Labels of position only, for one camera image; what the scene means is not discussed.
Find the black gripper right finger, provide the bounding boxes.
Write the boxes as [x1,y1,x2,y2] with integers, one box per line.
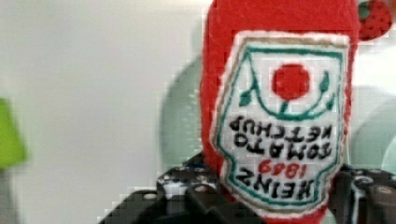
[328,164,396,224]

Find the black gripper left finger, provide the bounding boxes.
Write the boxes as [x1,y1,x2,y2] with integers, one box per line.
[99,154,265,224]

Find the red plush ketchup bottle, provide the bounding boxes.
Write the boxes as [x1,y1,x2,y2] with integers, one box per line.
[200,0,360,224]

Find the green oval strainer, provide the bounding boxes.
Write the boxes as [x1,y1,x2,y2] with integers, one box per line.
[160,57,203,169]

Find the green mug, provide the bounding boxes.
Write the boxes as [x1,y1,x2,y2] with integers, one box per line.
[346,86,396,174]

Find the small red plush strawberry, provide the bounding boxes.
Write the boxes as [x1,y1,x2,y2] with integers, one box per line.
[358,0,392,41]

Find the green bottle white cap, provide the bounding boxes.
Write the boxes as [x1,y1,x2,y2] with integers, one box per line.
[0,98,27,169]

